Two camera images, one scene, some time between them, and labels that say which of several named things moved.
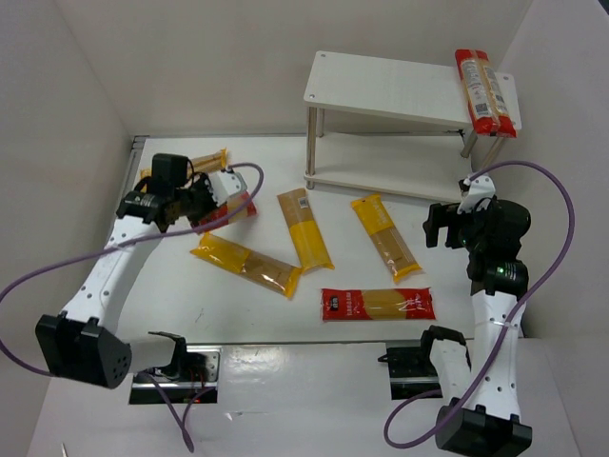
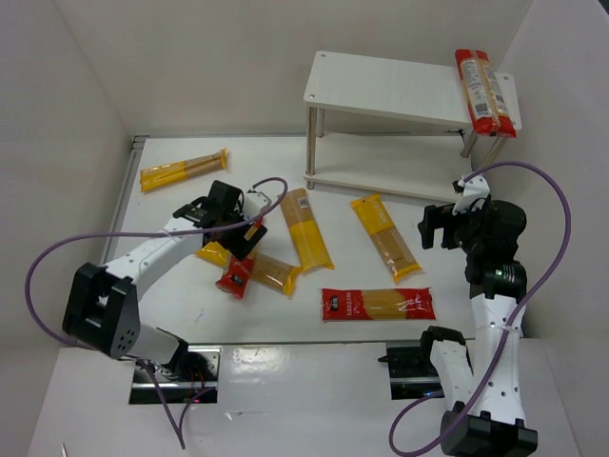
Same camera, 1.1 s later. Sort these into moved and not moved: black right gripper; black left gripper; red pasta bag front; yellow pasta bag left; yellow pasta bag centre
Moved: black left gripper
Not moved: yellow pasta bag centre; red pasta bag front; black right gripper; yellow pasta bag left
